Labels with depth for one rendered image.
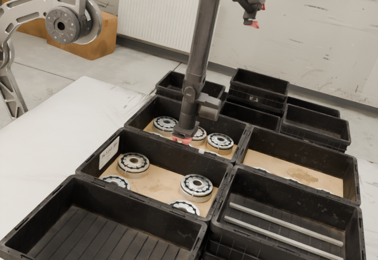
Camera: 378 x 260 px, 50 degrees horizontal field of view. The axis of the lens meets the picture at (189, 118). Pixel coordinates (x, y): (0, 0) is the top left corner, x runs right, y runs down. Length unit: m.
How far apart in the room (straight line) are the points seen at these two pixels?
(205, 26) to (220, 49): 3.27
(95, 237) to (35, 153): 0.60
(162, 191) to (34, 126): 0.72
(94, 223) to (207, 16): 0.65
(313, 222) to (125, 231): 0.59
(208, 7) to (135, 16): 3.40
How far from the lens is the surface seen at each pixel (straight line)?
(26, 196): 1.45
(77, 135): 1.74
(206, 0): 1.15
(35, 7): 1.81
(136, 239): 1.13
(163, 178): 1.34
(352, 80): 4.45
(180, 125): 1.36
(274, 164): 1.55
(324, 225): 1.37
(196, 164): 1.33
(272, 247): 1.07
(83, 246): 1.11
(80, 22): 1.61
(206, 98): 1.31
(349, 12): 4.26
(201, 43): 1.20
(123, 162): 1.33
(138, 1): 4.49
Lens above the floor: 1.64
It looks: 29 degrees down
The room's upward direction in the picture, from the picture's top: 12 degrees clockwise
